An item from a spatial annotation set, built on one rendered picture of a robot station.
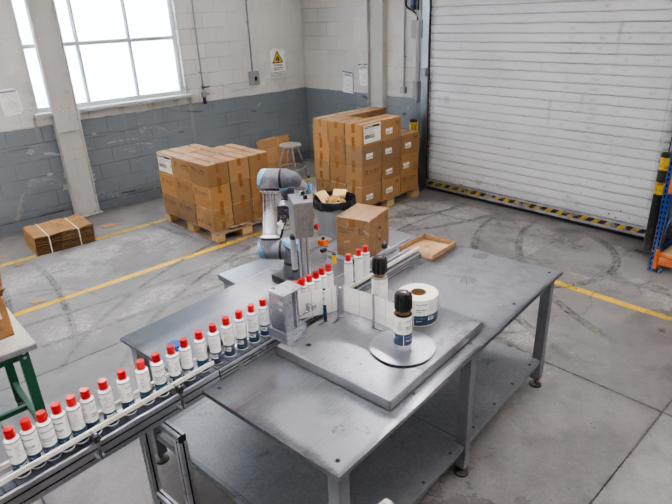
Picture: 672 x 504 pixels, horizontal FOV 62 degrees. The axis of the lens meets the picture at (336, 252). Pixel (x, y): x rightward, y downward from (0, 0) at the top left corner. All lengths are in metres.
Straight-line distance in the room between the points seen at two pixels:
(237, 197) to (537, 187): 3.52
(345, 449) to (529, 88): 5.40
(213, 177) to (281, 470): 3.83
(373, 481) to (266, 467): 0.55
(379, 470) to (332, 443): 0.80
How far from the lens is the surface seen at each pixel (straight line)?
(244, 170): 6.38
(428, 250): 3.80
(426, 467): 3.02
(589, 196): 6.81
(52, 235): 6.86
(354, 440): 2.24
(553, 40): 6.77
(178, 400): 2.53
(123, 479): 3.53
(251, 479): 3.01
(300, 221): 2.79
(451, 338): 2.75
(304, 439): 2.26
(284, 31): 9.43
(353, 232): 3.58
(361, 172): 6.62
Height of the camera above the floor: 2.34
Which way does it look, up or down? 23 degrees down
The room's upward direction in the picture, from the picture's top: 2 degrees counter-clockwise
